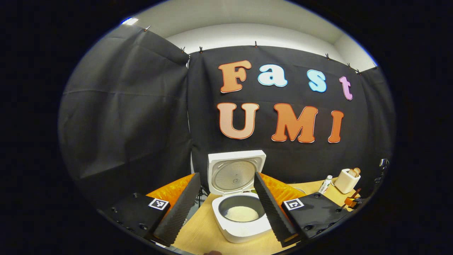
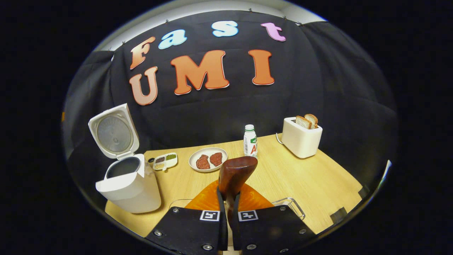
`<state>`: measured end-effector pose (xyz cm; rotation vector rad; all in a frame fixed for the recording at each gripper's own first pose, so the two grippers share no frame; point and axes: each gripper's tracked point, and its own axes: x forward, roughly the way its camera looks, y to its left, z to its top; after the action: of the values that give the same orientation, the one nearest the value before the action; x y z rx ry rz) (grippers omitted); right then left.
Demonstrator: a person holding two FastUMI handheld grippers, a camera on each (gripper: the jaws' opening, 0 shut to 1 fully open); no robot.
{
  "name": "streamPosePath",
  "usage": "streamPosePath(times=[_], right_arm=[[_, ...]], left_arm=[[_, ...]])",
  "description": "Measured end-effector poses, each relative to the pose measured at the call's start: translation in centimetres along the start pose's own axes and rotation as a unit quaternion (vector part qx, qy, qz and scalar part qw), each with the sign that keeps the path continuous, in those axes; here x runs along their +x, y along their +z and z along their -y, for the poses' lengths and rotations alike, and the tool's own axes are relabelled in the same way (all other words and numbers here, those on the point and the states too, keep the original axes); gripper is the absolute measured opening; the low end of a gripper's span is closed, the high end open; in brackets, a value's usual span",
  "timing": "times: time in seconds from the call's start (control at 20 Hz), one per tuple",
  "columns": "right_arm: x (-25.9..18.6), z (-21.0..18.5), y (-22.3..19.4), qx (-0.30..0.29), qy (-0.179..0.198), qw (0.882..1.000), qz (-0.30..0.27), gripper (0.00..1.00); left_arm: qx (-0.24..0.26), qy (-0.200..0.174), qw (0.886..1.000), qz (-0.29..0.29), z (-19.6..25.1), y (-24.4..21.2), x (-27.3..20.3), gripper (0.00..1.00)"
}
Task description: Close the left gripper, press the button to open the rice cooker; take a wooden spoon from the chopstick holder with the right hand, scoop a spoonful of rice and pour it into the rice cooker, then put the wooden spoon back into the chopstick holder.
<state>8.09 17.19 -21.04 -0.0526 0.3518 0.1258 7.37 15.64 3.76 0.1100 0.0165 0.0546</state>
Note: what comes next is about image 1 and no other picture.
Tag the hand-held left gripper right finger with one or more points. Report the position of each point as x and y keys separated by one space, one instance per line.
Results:
x=270 y=209

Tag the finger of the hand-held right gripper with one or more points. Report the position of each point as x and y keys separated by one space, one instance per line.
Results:
x=349 y=202

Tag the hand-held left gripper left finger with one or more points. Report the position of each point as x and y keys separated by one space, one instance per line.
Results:
x=180 y=212

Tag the white rice layer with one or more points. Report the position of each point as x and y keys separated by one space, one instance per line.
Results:
x=242 y=214

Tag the white rice cooker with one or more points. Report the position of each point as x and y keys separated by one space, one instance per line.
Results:
x=233 y=173

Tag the cream toaster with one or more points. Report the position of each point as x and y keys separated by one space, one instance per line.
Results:
x=346 y=183

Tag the black tripod stand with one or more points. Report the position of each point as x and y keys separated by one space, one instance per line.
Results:
x=201 y=196

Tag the white bottle green label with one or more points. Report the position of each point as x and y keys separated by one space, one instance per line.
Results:
x=325 y=185

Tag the white round plate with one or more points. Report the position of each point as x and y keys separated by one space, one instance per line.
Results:
x=303 y=190

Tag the black backdrop cloth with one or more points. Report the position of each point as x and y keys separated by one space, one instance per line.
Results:
x=134 y=117

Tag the bright ceiling light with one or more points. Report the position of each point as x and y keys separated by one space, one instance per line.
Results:
x=130 y=21

